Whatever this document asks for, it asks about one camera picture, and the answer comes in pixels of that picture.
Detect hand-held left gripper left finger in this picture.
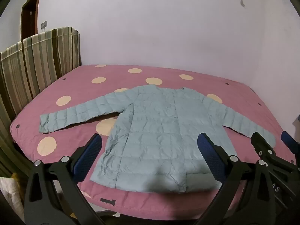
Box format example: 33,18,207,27
24,133,104,225

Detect brown wooden door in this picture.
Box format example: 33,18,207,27
21,0,42,40

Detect light blue puffer jacket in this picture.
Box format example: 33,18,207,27
39,85,276,193

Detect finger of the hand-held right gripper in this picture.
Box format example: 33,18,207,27
280,131,300,167
250,132,277,161

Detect white quilted cloth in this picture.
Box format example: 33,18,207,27
0,177,25,221

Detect yellow object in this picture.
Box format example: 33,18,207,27
10,172,22,186

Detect striped headboard cover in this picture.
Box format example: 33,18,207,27
0,26,82,180

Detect pink polka dot bed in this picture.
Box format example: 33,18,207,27
10,64,300,216

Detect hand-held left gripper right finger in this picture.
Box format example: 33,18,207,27
194,132,275,225

